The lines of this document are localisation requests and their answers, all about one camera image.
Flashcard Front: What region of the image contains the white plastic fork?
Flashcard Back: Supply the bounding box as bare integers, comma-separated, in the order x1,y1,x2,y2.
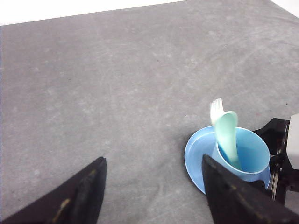
210,97,224,126

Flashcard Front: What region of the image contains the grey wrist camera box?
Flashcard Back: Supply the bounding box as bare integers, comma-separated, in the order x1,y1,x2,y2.
286,113,299,170

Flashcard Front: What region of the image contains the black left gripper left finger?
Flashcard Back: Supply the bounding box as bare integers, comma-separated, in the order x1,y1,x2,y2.
1,157,107,224

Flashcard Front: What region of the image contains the mint green plastic spoon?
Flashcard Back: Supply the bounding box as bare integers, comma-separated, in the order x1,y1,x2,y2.
214,111,241,169

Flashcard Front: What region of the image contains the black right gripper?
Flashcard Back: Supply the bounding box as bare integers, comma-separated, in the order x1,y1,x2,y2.
253,118,292,202

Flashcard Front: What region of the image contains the light blue plastic cup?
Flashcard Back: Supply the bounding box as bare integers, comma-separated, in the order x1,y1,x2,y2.
211,127,271,187

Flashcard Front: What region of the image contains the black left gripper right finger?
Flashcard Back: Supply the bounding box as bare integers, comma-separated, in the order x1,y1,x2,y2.
202,154,299,224

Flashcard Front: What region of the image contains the blue plastic plate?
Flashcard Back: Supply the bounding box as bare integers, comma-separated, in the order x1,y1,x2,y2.
184,126,271,195

